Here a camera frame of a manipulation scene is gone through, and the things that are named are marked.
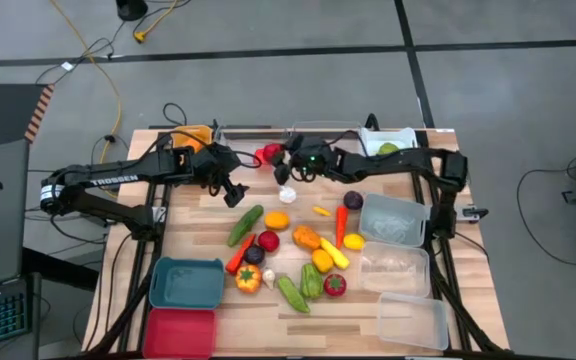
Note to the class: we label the small yellow chili pepper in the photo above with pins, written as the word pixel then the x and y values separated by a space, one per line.
pixel 321 211

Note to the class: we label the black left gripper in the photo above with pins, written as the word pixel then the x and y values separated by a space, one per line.
pixel 213 165

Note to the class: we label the white plastic basket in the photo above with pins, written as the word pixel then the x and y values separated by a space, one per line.
pixel 403 136

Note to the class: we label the yellow toy lemon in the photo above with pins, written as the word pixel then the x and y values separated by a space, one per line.
pixel 277 220

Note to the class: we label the black power plug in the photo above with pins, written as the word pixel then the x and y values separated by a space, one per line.
pixel 109 138

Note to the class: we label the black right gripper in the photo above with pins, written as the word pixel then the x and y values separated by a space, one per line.
pixel 329 167

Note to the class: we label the bright red orange tomato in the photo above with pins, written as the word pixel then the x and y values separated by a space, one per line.
pixel 260 157

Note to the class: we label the red toy chili pepper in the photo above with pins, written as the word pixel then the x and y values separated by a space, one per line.
pixel 341 225

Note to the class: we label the frosted grey plastic bin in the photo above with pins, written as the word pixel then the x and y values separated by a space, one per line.
pixel 393 220

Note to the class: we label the green chayote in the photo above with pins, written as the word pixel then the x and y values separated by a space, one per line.
pixel 388 148

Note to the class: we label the long yellow squash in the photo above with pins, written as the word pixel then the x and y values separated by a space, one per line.
pixel 334 253

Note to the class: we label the dark green cucumber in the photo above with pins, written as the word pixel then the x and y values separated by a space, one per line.
pixel 245 225

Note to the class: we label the teal plastic basket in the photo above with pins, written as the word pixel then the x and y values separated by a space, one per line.
pixel 186 282

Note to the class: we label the orange lumpy potato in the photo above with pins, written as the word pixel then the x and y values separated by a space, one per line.
pixel 306 237
pixel 193 145

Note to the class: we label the orange tomato with green stem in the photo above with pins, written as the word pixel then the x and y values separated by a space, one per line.
pixel 248 278

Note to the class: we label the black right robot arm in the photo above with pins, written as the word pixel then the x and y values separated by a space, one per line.
pixel 393 162

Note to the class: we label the red plastic basket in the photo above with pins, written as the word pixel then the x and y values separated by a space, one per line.
pixel 178 332

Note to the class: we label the small red toy pepper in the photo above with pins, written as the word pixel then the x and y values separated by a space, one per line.
pixel 240 254

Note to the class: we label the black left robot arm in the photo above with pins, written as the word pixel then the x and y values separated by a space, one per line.
pixel 113 180

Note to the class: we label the light green cucumber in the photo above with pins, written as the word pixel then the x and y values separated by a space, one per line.
pixel 293 294

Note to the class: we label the frosted clear plastic bin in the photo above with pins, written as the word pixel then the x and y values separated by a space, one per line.
pixel 393 270
pixel 413 320

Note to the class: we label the yellow orange mango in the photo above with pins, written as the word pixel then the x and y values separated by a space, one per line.
pixel 322 260

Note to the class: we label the black round stand base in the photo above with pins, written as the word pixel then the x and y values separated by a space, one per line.
pixel 131 9

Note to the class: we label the grey desk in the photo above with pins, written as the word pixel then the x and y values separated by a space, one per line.
pixel 3 235

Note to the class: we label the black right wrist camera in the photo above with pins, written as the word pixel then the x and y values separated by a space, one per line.
pixel 312 159

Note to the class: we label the yellow plastic basket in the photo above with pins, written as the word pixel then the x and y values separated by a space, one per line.
pixel 193 134

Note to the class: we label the black mat orange striped edge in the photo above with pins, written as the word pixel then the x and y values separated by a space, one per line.
pixel 8 115

